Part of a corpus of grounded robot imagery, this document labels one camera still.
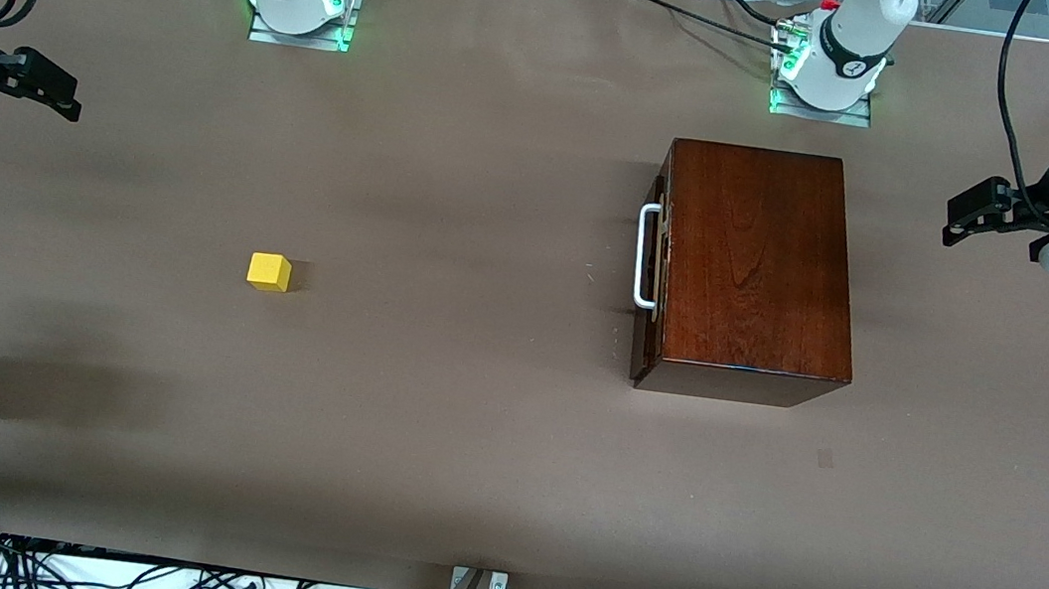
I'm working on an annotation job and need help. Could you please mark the yellow cube block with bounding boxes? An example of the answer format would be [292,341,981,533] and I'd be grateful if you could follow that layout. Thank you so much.
[245,251,295,295]

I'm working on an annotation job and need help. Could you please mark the wooden drawer with white handle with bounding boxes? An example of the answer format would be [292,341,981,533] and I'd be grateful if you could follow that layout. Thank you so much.
[619,140,689,387]

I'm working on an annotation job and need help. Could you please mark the dark brown wooden cabinet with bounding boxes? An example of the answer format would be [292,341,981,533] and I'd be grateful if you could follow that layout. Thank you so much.
[630,135,879,416]

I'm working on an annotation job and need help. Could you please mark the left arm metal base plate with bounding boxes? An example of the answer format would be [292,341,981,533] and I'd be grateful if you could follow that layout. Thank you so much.
[765,20,885,130]

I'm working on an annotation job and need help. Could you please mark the black base cable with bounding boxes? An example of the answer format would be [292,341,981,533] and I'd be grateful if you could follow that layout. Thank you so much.
[611,0,798,58]

